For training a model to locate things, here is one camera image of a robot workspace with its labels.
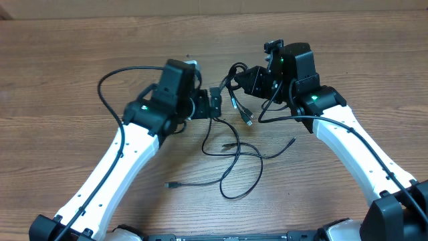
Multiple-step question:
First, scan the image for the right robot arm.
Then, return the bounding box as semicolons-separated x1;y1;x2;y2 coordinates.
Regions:
234;39;427;241

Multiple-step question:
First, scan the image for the black cable bundle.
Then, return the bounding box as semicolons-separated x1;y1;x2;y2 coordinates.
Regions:
163;62;297;201

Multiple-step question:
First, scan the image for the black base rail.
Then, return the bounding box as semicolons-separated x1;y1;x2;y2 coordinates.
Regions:
143;230;322;241

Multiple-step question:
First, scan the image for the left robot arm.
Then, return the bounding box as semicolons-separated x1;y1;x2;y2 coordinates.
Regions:
29;59;221;240

